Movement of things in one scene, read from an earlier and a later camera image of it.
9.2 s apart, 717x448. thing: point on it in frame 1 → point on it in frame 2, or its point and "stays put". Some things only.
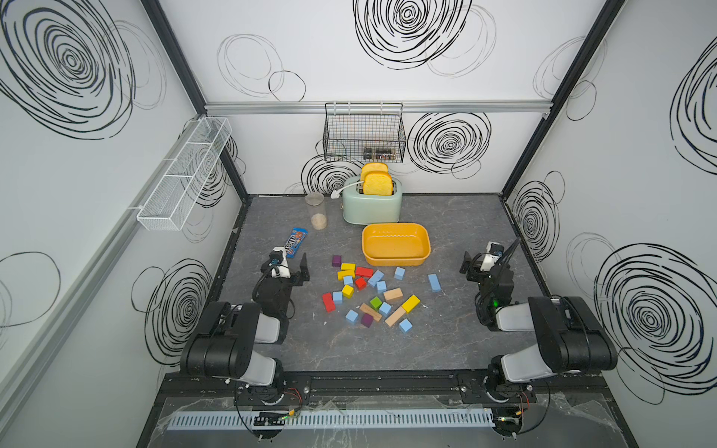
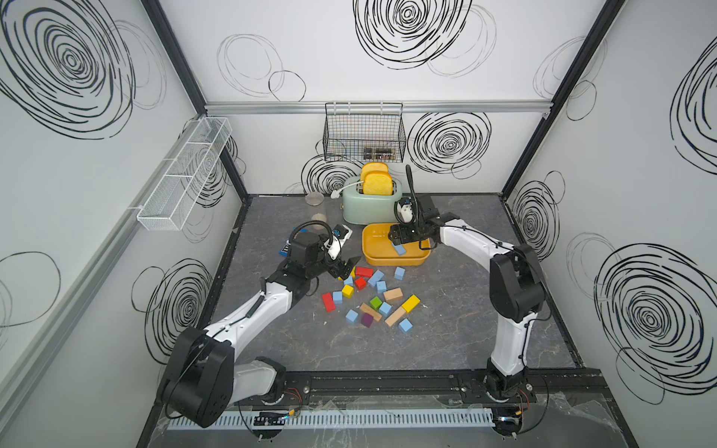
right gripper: [475, 268] → [398, 231]
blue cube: [405, 325] stays put
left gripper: [294, 279] → [347, 267]
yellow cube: [348, 290] stays put
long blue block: [376, 276] stays put
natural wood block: [393, 294] stays put
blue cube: [352, 315] stays put
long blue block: [434, 283] → [399, 248]
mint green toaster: [361, 209] stays put
